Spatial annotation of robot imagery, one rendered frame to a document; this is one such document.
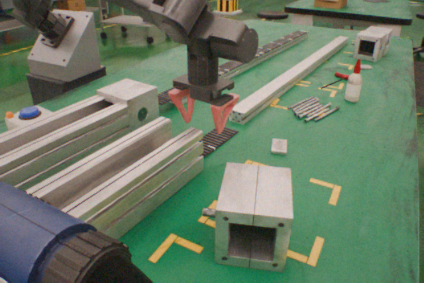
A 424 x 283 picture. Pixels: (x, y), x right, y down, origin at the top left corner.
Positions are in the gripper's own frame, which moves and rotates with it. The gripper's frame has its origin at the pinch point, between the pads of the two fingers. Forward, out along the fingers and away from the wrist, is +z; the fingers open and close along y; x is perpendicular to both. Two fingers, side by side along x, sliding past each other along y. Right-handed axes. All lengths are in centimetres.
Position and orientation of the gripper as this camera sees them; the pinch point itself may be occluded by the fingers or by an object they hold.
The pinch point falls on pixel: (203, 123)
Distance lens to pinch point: 65.9
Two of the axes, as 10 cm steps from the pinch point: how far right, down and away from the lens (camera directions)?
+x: 5.7, -3.8, 7.2
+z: 0.0, 8.9, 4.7
